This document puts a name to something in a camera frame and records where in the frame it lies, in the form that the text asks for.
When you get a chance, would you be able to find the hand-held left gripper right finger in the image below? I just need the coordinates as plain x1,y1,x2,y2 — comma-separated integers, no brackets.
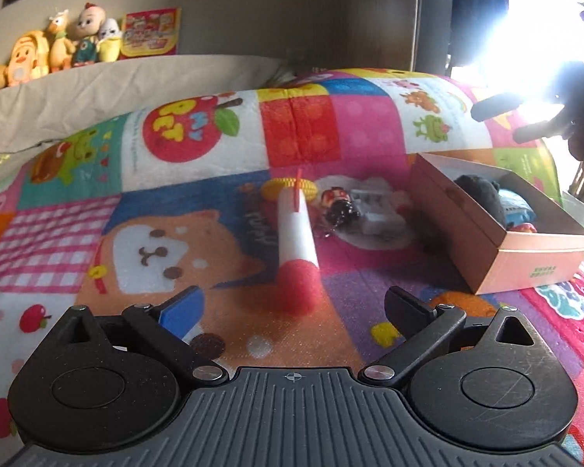
364,286,540,387

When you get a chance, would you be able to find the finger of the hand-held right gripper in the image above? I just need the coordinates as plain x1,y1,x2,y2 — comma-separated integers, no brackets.
470,91,524,123
512,121,568,145

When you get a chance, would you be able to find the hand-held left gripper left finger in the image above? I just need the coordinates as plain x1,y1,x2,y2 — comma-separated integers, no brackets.
58,286,229,386

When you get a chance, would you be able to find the blue white plastic bag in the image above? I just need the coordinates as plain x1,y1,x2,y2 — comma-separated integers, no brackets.
496,187,536,227

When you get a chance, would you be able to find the grey plush toy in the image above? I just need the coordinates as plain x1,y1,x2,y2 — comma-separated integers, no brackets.
454,174,508,229

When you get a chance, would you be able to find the pink cardboard box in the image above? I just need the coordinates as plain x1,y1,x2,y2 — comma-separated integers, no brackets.
408,152,584,296

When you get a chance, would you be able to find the red white foam stick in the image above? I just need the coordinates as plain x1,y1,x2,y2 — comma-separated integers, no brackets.
275,168,324,314

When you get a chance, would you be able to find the white grey toy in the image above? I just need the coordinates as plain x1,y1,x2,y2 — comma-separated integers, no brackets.
350,180,410,237

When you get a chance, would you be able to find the dark curtain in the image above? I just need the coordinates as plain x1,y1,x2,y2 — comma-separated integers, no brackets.
419,0,509,79

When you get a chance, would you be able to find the colourful cartoon play mat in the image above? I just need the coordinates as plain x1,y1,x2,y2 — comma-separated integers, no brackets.
0,68,584,467

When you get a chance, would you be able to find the red black figurine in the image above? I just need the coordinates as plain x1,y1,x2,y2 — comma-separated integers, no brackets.
318,187,361,234

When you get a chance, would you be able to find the yellow corn toy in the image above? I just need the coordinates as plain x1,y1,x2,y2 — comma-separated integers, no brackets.
263,177,318,202

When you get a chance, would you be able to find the red picture card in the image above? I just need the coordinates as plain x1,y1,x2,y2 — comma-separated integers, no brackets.
121,8,182,59

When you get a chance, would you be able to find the white banana plush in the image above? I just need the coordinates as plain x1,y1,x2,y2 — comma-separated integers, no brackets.
97,17,123,62

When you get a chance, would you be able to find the yellow goose plush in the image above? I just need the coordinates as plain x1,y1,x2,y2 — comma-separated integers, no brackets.
46,9,76,74

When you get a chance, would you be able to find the baby doll plush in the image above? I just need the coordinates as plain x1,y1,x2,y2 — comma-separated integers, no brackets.
70,2,100,66

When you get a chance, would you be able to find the yellow duck backpack plush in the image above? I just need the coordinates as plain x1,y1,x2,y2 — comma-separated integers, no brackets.
5,30,49,87

